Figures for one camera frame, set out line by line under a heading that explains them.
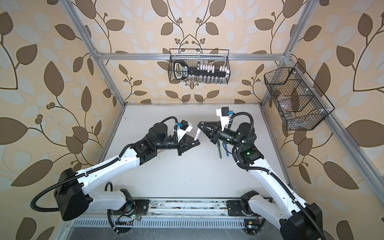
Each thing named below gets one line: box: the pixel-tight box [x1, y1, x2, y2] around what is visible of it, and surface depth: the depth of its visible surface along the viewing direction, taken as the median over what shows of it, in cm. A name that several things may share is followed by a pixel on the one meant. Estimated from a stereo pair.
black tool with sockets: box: [173, 60, 230, 83], surface depth 86 cm
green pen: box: [217, 139, 222, 159], surface depth 98 cm
